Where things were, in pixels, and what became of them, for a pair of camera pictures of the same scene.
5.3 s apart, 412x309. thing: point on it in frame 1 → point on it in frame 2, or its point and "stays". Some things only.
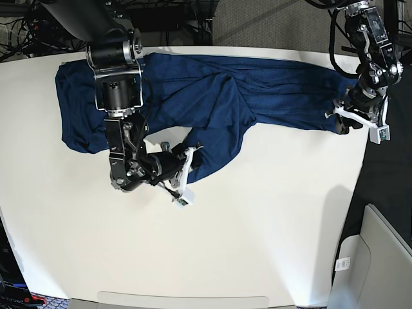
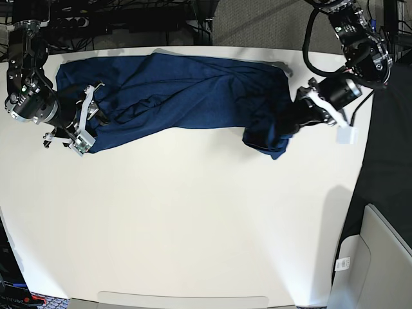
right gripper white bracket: (339, 110) → (315, 94)
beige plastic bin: (372, 270) stays
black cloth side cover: (385, 181) stays
